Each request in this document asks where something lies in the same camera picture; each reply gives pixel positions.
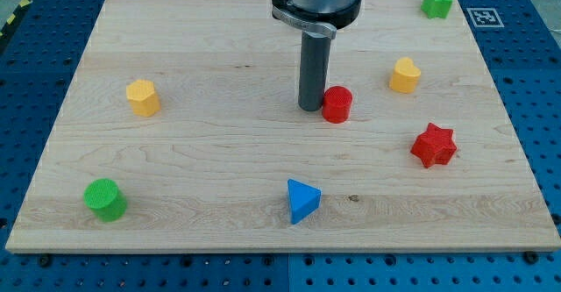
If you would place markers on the red star block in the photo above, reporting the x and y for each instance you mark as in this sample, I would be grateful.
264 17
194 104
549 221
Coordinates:
434 146

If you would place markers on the wooden board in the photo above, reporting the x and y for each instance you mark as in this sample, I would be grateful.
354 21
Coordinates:
208 173

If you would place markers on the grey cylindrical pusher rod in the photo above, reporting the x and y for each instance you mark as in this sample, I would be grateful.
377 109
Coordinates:
314 63

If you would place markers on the yellow heart block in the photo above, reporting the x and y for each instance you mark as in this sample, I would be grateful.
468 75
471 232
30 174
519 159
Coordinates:
405 76

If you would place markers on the red cylinder block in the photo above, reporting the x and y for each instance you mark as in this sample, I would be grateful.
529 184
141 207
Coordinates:
337 102

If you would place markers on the green cylinder block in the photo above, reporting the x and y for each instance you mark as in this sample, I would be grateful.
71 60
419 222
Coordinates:
105 199

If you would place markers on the yellow hexagon block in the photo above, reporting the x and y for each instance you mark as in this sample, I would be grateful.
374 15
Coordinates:
143 98

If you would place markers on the blue triangle block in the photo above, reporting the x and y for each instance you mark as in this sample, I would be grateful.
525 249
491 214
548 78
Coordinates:
303 200

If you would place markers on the white fiducial marker tag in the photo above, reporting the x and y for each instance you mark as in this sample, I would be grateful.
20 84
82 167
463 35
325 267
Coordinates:
483 17

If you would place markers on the green star block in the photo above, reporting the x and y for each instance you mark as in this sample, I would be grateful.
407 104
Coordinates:
436 8

